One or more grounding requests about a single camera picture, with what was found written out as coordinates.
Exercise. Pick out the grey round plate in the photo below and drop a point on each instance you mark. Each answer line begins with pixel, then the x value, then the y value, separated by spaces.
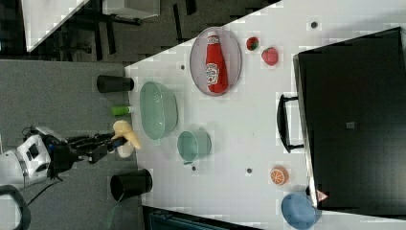
pixel 230 51

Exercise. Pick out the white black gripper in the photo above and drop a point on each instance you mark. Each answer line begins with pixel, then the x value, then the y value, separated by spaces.
pixel 44 155

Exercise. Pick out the green bottle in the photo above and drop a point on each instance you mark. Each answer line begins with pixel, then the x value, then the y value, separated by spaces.
pixel 120 110

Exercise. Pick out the green plastic colander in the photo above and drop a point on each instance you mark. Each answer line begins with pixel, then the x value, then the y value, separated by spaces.
pixel 158 108

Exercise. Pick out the dark cylinder post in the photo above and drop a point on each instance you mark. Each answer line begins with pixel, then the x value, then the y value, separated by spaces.
pixel 108 84

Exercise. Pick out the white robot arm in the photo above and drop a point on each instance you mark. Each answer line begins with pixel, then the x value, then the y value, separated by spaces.
pixel 15 212

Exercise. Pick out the peeled toy banana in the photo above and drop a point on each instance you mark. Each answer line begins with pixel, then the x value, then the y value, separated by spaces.
pixel 123 129

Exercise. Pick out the red ketchup bottle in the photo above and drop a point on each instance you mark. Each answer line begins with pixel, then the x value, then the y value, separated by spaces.
pixel 216 71

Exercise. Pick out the green plastic mug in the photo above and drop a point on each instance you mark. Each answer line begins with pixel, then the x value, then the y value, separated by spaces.
pixel 193 145

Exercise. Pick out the blue metal frame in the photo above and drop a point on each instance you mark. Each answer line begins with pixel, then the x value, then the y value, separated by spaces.
pixel 160 219

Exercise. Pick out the pink toy strawberry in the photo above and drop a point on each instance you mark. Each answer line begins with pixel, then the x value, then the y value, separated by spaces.
pixel 270 56

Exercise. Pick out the dark red toy strawberry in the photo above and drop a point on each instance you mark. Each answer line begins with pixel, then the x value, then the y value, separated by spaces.
pixel 252 43

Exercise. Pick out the black cylinder cup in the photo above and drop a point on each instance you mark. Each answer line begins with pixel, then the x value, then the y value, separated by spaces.
pixel 127 185

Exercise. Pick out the white side table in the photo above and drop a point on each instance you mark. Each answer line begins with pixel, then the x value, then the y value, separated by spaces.
pixel 42 17

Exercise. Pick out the blue plastic bowl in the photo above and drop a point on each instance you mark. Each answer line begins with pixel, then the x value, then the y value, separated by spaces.
pixel 298 212

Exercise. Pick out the silver black toaster oven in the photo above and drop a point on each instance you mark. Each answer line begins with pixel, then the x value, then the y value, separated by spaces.
pixel 352 101

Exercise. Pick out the toy orange half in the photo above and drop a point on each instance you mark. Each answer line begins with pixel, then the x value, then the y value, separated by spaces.
pixel 279 175

